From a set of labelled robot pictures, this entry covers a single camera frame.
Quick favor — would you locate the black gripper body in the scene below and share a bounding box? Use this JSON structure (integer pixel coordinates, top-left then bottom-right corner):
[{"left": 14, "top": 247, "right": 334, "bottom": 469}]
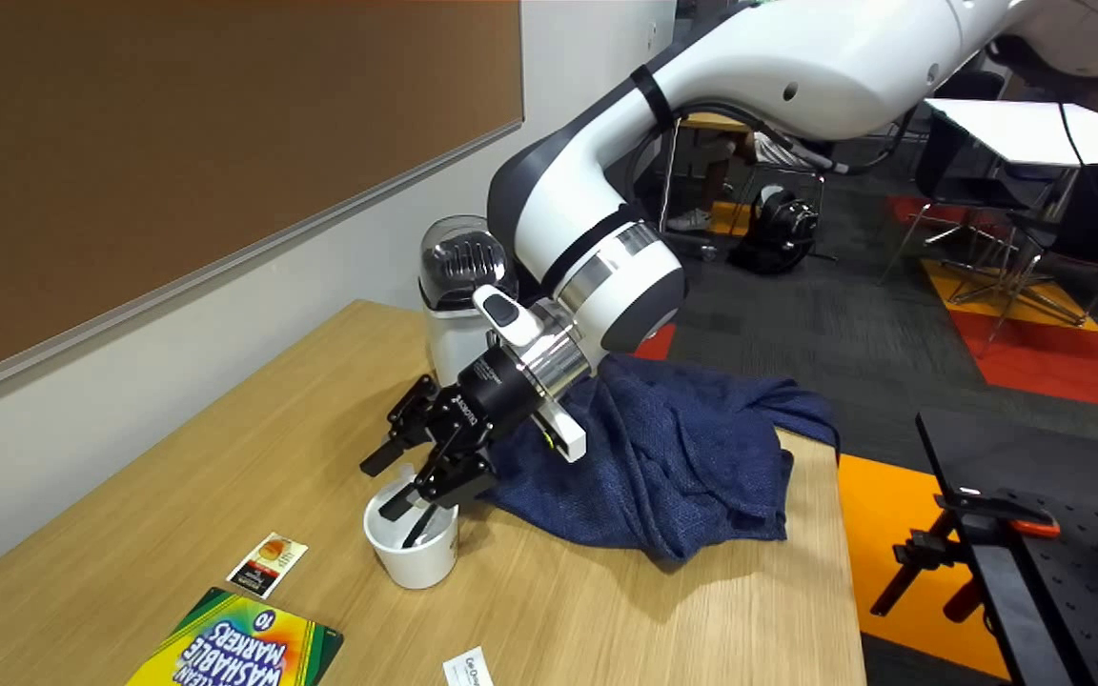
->
[{"left": 390, "top": 345, "right": 535, "bottom": 464}]

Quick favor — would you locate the black pen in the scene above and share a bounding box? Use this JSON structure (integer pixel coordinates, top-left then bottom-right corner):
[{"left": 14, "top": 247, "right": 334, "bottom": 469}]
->
[{"left": 400, "top": 504, "right": 439, "bottom": 547}]

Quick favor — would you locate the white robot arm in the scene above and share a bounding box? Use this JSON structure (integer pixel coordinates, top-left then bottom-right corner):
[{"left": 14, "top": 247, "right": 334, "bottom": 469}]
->
[{"left": 362, "top": 0, "right": 1041, "bottom": 518}]

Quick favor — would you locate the white mug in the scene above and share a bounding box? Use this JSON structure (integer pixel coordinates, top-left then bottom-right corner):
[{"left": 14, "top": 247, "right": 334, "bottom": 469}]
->
[{"left": 362, "top": 480, "right": 456, "bottom": 591}]

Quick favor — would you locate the small photo card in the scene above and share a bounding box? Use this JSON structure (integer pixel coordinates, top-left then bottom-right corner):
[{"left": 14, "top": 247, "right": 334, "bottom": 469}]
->
[{"left": 228, "top": 533, "right": 308, "bottom": 598}]

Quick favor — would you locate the small white card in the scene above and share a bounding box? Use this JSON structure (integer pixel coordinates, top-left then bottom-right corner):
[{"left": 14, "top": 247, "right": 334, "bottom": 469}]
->
[{"left": 441, "top": 646, "right": 494, "bottom": 686}]

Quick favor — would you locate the blue cloth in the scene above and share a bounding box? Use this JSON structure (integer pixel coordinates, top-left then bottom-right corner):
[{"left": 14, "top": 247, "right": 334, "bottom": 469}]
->
[{"left": 489, "top": 358, "right": 840, "bottom": 566}]

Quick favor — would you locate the green crayola marker box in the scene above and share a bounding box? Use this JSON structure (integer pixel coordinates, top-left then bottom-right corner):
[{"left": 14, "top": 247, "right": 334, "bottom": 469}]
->
[{"left": 125, "top": 585, "right": 343, "bottom": 686}]

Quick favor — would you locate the black helmet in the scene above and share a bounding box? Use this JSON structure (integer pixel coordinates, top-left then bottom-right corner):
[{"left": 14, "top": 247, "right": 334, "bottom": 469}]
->
[{"left": 728, "top": 184, "right": 817, "bottom": 275}]

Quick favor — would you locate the cork bulletin board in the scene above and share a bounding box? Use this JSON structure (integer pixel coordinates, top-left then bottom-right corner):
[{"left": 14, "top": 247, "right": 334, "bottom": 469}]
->
[{"left": 0, "top": 0, "right": 524, "bottom": 387}]

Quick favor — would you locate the orange black clamp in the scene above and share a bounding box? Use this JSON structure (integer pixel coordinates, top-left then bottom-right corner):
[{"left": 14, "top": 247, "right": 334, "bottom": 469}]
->
[{"left": 874, "top": 486, "right": 1063, "bottom": 618}]

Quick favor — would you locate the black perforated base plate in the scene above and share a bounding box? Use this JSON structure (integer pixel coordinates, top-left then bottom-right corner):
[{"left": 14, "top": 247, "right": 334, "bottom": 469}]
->
[{"left": 941, "top": 486, "right": 1098, "bottom": 686}]

